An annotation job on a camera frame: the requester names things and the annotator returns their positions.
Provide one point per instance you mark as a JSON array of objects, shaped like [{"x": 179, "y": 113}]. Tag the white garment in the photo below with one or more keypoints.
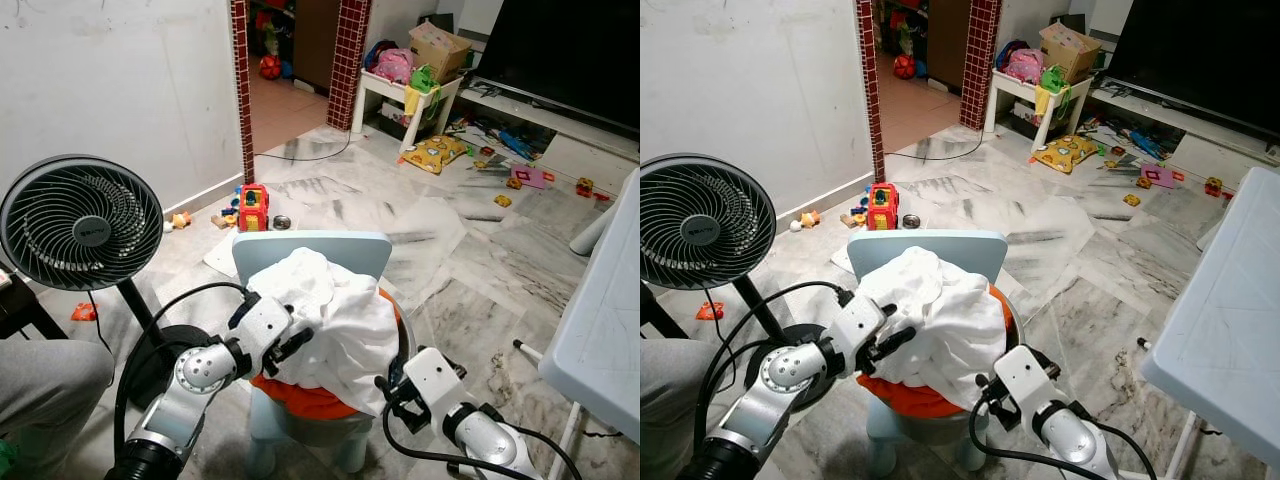
[
  {"x": 940, "y": 320},
  {"x": 330, "y": 320}
]

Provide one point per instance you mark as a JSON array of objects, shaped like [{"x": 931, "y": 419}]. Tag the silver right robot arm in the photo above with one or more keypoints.
[
  {"x": 490, "y": 440},
  {"x": 1080, "y": 445}
]

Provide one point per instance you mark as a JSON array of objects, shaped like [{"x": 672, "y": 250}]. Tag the orange garment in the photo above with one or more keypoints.
[
  {"x": 300, "y": 400},
  {"x": 900, "y": 395}
]

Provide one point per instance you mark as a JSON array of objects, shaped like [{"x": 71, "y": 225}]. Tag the light blue child chair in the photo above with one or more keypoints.
[
  {"x": 260, "y": 255},
  {"x": 870, "y": 250}
]

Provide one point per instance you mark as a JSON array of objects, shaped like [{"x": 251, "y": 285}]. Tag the red yellow toy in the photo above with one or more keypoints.
[
  {"x": 253, "y": 208},
  {"x": 883, "y": 205}
]

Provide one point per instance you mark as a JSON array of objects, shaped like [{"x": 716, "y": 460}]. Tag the orange small toy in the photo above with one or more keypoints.
[
  {"x": 85, "y": 312},
  {"x": 710, "y": 310}
]

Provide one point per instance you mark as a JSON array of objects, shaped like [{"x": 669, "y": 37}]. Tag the light blue folding table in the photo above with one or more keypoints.
[
  {"x": 1220, "y": 320},
  {"x": 600, "y": 330}
]

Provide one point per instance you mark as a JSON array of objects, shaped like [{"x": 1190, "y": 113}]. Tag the black standing fan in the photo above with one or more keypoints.
[
  {"x": 705, "y": 225},
  {"x": 80, "y": 225}
]

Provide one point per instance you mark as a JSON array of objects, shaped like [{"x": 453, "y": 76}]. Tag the person leg grey trousers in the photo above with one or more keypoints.
[
  {"x": 50, "y": 390},
  {"x": 670, "y": 400}
]

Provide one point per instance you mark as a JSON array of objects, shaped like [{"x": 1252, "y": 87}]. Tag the black low table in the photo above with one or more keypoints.
[
  {"x": 660, "y": 315},
  {"x": 25, "y": 305}
]

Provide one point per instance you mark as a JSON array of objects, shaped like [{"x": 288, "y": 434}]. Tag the pink flat toy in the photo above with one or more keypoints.
[
  {"x": 1160, "y": 177},
  {"x": 530, "y": 178}
]

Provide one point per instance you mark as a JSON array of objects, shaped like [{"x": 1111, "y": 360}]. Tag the white small table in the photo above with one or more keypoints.
[
  {"x": 385, "y": 95},
  {"x": 1010, "y": 95}
]

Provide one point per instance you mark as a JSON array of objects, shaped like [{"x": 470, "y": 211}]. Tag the red ball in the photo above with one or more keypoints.
[
  {"x": 905, "y": 67},
  {"x": 271, "y": 67}
]

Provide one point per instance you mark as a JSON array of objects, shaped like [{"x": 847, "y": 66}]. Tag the green bag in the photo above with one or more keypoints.
[
  {"x": 1052, "y": 85},
  {"x": 422, "y": 85}
]

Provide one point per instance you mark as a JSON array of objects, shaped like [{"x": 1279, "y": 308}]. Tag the pink backpack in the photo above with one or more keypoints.
[
  {"x": 1023, "y": 65},
  {"x": 393, "y": 65}
]

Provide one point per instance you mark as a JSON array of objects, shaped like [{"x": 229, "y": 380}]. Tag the white television stand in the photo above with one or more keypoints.
[
  {"x": 560, "y": 145},
  {"x": 1200, "y": 145}
]

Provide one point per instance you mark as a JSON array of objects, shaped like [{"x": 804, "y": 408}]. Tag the brown cardboard box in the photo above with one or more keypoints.
[
  {"x": 440, "y": 48},
  {"x": 1070, "y": 48}
]

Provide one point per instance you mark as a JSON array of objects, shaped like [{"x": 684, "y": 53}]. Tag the black flat television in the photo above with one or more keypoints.
[
  {"x": 1200, "y": 50},
  {"x": 560, "y": 50}
]

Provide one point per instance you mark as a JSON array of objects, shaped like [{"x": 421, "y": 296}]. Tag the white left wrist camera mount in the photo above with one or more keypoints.
[
  {"x": 862, "y": 320},
  {"x": 262, "y": 320}
]

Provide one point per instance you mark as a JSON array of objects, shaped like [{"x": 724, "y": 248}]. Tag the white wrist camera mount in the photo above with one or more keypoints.
[
  {"x": 435, "y": 375},
  {"x": 262, "y": 320},
  {"x": 862, "y": 320},
  {"x": 1025, "y": 375}
]

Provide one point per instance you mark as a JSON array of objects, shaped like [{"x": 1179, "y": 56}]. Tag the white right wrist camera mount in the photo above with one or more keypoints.
[
  {"x": 1025, "y": 375},
  {"x": 435, "y": 375}
]

